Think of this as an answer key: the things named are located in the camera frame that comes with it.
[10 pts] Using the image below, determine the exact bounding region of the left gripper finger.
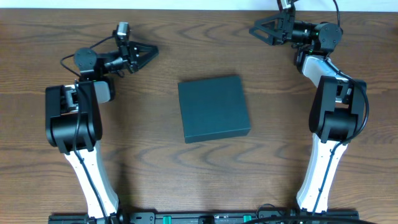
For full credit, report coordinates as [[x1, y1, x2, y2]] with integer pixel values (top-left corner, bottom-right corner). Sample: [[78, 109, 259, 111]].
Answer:
[[135, 51, 159, 71], [129, 41, 159, 53]]

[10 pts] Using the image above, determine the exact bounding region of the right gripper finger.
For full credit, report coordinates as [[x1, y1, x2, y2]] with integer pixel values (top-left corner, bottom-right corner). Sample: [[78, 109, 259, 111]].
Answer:
[[249, 27, 280, 45], [254, 12, 284, 30]]

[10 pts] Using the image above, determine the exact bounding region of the dark green box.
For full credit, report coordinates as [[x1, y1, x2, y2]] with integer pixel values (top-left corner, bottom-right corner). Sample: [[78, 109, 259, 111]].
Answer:
[[178, 76, 251, 143]]

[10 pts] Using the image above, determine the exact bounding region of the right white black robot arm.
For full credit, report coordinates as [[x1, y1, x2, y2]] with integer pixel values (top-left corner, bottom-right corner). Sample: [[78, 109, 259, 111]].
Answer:
[[249, 1, 369, 214]]

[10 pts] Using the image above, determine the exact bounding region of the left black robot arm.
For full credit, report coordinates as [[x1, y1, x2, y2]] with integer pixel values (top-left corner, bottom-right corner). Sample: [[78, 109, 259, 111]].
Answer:
[[45, 40, 159, 223]]

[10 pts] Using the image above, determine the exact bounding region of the right black cable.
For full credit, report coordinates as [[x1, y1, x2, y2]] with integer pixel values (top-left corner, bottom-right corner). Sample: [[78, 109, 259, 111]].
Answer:
[[289, 0, 370, 215]]

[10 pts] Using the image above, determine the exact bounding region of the black cable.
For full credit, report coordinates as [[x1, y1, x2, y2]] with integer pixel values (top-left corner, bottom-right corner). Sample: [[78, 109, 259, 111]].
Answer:
[[59, 34, 125, 224], [289, 0, 370, 215]]

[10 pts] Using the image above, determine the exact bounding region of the left black cable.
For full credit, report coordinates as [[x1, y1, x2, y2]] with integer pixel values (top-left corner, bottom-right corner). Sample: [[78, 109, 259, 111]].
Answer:
[[59, 34, 125, 224]]

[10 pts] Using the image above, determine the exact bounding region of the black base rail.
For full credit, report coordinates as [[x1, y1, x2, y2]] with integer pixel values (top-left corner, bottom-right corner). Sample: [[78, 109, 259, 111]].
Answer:
[[48, 208, 360, 224]]

